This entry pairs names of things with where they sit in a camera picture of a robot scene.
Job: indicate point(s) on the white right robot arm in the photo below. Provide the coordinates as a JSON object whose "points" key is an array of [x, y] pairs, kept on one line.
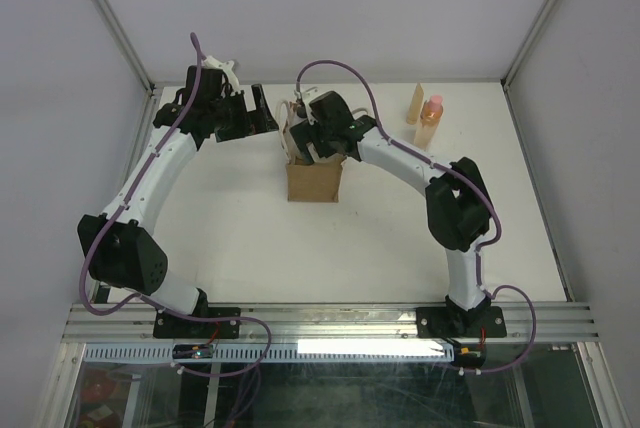
{"points": [[458, 209]]}

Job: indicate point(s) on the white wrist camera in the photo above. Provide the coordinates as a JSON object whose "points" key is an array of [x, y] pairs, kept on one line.
{"points": [[302, 104], [227, 67]]}

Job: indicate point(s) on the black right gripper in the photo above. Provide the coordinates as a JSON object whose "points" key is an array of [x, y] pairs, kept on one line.
{"points": [[304, 132]]}

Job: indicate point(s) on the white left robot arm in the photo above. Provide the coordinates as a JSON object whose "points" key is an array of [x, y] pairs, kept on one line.
{"points": [[118, 244]]}

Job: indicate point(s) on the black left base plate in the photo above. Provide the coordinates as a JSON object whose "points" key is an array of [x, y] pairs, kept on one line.
{"points": [[195, 322]]}

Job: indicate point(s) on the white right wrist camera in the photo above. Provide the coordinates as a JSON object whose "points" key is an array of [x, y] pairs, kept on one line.
{"points": [[302, 104]]}

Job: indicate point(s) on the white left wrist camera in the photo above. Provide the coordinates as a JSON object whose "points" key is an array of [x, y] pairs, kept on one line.
{"points": [[227, 67]]}

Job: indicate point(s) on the slotted cable duct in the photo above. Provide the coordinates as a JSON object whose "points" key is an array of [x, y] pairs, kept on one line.
{"points": [[302, 351]]}

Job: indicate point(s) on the cream round bottle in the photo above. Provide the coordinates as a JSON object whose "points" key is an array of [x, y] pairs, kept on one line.
{"points": [[315, 157]]}

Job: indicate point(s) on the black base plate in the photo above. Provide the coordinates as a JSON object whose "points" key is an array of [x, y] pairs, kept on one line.
{"points": [[443, 321], [195, 322]]}

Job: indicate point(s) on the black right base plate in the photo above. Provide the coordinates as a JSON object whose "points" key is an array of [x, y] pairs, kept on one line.
{"points": [[443, 321]]}

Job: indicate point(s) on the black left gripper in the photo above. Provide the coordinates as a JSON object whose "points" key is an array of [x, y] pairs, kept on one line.
{"points": [[254, 122]]}

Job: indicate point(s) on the aluminium front rail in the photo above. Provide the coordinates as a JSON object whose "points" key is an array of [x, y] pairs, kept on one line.
{"points": [[508, 322]]}

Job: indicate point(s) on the orange bottle pink cap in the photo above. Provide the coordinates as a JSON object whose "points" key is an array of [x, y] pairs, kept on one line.
{"points": [[428, 121]]}

